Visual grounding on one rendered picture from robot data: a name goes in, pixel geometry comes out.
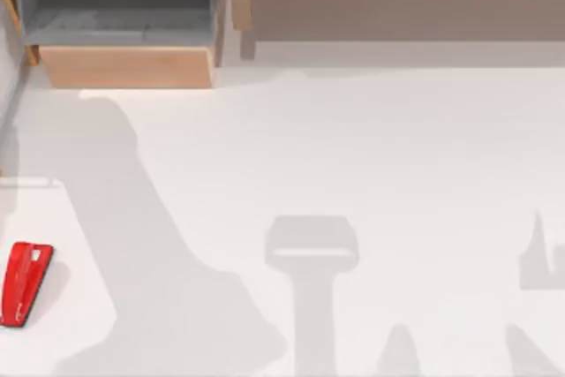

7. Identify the grey drawer inside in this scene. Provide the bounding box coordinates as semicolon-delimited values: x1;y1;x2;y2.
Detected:
11;0;221;48

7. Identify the pale wooden drawer front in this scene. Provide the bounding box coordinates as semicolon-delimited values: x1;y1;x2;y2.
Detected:
37;45;215;89

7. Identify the wooden cupboard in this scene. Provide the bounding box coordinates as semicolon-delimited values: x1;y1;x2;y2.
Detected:
230;0;565;61

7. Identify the red stapler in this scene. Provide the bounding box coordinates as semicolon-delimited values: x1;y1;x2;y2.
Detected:
0;241;55;329

